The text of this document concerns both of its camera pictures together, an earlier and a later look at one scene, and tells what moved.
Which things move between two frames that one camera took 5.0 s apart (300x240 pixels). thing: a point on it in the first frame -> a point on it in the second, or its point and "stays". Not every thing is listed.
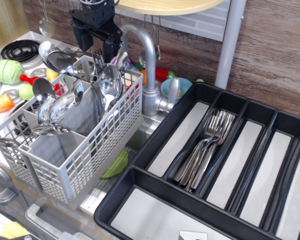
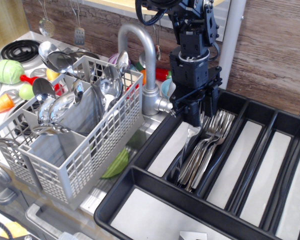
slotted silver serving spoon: (52, 109) stays
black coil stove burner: (23, 50) stays
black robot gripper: (98, 15) -> (194, 79)
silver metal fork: (99, 60) -> (193, 132)
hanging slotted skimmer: (46, 26) stays
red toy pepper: (162, 74) stays
